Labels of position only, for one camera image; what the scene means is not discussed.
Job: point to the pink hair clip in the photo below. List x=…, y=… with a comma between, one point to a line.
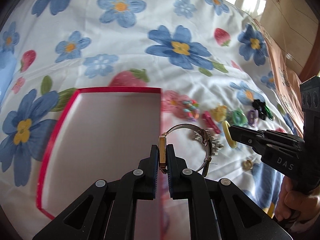
x=206, y=117

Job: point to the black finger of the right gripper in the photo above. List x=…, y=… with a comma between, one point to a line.
x=247, y=136

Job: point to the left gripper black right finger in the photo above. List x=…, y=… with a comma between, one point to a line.
x=218, y=209

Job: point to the yellow claw hair clip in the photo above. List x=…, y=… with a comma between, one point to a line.
x=219, y=113

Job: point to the floral white bed sheet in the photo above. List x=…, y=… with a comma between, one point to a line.
x=209, y=51

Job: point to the red shallow box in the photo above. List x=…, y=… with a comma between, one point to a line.
x=103, y=133

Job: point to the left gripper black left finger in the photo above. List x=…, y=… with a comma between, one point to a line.
x=107, y=210

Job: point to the light blue pillow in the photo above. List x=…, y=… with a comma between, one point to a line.
x=8, y=64

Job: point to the right hand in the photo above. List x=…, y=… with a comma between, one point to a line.
x=290, y=200

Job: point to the pink cardboard box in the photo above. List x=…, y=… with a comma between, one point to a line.
x=286, y=81

